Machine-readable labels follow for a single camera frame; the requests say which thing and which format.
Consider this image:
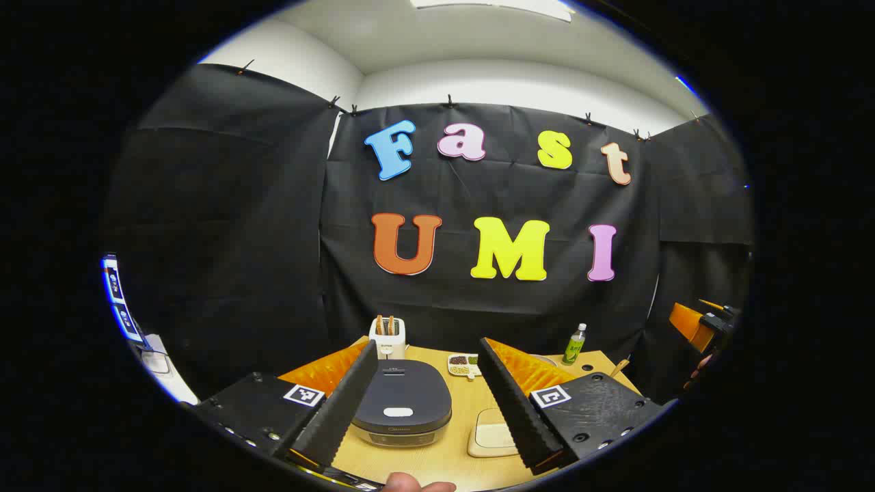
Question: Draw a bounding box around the white toaster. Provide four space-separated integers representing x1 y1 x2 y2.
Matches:
368 318 407 361

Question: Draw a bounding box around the black backdrop cloth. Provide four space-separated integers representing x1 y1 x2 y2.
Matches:
103 64 755 404

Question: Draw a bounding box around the ceiling light panel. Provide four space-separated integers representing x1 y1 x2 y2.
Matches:
410 0 574 23

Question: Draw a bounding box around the green label drink bottle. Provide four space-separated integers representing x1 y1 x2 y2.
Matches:
562 323 587 366

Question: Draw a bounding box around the computer monitor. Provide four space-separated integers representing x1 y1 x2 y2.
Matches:
101 256 146 342

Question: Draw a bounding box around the white sectioned bean dish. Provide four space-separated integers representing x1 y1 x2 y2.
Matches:
447 353 481 381

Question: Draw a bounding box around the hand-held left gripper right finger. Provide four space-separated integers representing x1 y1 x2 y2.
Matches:
478 337 665 477

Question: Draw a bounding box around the white side desk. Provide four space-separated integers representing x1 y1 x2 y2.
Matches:
140 333 200 404

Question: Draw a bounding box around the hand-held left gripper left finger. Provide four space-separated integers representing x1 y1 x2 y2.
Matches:
181 340 379 469

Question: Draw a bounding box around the dark grey rice cooker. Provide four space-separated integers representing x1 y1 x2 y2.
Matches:
350 359 453 448

